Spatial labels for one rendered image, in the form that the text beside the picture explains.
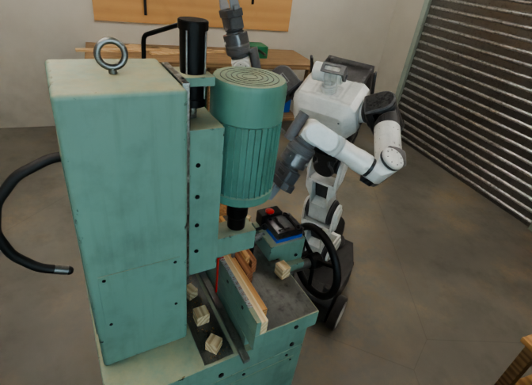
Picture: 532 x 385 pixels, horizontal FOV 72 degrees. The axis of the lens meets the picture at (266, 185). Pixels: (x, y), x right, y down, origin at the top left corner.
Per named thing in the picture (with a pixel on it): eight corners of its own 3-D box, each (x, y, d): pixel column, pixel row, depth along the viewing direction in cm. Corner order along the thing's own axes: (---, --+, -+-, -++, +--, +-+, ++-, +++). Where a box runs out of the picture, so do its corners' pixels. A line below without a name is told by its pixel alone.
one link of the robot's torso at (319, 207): (313, 203, 211) (320, 138, 179) (341, 215, 205) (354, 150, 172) (300, 220, 202) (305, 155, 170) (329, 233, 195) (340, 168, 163)
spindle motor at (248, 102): (283, 202, 97) (302, 86, 80) (222, 215, 89) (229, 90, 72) (253, 169, 109) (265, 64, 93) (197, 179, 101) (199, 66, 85)
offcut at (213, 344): (210, 340, 104) (210, 332, 102) (222, 345, 103) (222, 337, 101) (204, 349, 101) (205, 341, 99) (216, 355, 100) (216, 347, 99)
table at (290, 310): (340, 314, 112) (345, 301, 109) (252, 352, 98) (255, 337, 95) (252, 205, 155) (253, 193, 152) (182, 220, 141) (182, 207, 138)
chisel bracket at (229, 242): (253, 251, 110) (256, 230, 106) (210, 264, 104) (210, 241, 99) (243, 236, 115) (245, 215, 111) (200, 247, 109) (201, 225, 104)
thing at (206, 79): (214, 108, 78) (218, 24, 69) (177, 112, 75) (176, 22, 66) (201, 96, 84) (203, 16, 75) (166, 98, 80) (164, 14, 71)
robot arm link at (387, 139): (386, 194, 123) (385, 144, 136) (415, 176, 113) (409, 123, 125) (358, 182, 120) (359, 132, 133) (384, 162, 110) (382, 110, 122)
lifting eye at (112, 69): (131, 74, 69) (127, 38, 66) (96, 74, 67) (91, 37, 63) (128, 71, 71) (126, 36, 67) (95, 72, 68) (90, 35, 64)
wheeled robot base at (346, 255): (298, 234, 272) (305, 196, 254) (363, 264, 252) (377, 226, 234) (250, 286, 224) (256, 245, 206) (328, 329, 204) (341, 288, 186)
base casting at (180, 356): (303, 344, 116) (309, 326, 112) (112, 430, 90) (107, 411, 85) (243, 253, 148) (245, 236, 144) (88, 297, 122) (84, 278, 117)
